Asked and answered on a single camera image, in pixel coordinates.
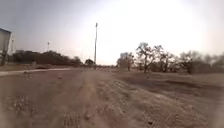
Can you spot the tall thin pole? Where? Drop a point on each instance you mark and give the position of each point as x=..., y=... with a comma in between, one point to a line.
x=96, y=46

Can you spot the row of sparse trees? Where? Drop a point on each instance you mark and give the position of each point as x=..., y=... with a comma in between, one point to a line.
x=146, y=56

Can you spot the brown dirt road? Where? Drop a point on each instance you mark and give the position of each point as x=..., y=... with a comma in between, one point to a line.
x=90, y=100

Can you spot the dark row of trees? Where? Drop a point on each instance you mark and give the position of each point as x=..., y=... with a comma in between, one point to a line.
x=50, y=58

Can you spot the short distant pole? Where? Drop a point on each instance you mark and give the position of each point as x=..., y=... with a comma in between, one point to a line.
x=48, y=46

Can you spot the bare dirt field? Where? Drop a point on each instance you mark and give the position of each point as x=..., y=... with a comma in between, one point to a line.
x=186, y=80

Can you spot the pale kerb strip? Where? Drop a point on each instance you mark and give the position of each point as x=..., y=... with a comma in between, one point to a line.
x=30, y=70

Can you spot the pale building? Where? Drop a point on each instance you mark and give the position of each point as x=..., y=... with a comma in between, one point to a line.
x=4, y=41

